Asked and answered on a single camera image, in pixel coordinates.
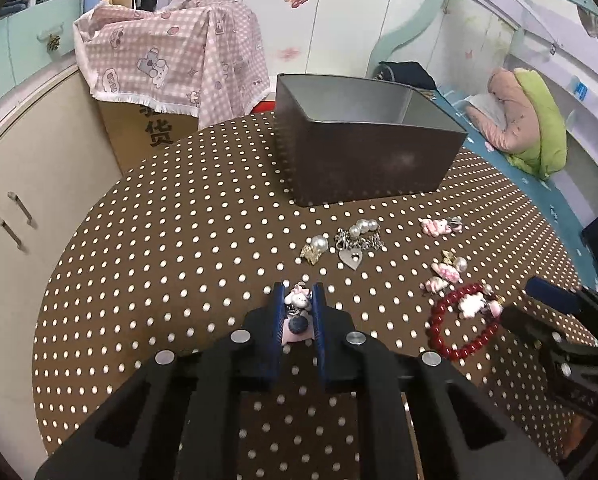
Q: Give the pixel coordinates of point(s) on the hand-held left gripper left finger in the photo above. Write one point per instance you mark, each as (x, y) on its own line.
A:
(278, 315)

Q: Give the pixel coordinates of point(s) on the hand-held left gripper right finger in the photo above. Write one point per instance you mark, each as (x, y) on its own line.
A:
(320, 315)

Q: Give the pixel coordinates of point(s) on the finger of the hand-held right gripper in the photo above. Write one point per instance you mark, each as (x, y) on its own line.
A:
(549, 292)
(529, 322)

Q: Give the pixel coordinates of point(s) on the white bunny charm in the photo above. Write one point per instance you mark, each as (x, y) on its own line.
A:
(299, 302)

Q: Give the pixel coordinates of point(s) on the gold wing pearl charm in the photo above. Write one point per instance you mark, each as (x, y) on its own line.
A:
(313, 249)

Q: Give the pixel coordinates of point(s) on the pink white candy clip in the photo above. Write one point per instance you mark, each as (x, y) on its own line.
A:
(446, 274)

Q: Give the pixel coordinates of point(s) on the small pink hair clip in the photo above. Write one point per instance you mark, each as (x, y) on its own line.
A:
(433, 285)

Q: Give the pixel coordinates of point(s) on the pink bear hair clip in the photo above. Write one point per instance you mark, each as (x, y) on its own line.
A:
(436, 227)

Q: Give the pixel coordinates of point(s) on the dark metal tin box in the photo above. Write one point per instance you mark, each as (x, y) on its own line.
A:
(369, 160)

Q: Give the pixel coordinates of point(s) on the blue bed sheet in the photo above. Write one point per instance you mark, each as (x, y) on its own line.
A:
(529, 195)

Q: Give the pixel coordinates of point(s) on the brown polka dot tablecloth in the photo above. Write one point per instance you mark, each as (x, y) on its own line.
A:
(179, 260)

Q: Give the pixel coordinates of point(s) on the green blanket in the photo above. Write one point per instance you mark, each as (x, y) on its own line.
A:
(546, 130)

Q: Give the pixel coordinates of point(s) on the pink pillow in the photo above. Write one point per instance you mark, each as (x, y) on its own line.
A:
(514, 110)

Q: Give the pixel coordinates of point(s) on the small blue box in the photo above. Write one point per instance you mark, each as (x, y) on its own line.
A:
(581, 90)

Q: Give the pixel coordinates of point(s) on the red ottoman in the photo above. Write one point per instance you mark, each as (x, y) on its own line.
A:
(265, 107)

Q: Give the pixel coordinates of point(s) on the cardboard box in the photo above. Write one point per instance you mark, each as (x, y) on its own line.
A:
(129, 132)

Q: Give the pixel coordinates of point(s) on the dark folded clothes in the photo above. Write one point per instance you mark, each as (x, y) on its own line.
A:
(406, 75)

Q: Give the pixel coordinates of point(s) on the pale pink sticker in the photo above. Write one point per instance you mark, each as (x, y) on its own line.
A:
(289, 53)

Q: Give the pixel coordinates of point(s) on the beige cabinet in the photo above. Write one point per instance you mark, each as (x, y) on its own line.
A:
(39, 185)

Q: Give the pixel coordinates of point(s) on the grey hanging pouch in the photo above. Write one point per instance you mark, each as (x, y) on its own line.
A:
(589, 21)

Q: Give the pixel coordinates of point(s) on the pink checked cloth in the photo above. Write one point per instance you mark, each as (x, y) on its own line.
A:
(179, 50)

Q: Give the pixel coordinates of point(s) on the white wardrobe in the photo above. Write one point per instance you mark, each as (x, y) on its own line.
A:
(339, 20)

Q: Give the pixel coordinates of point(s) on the pinecone ornament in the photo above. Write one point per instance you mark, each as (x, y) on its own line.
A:
(54, 42)

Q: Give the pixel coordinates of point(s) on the teal drawer unit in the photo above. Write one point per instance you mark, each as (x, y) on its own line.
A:
(24, 45)

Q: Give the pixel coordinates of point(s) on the teal bunk bed frame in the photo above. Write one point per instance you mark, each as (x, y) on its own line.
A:
(409, 25)

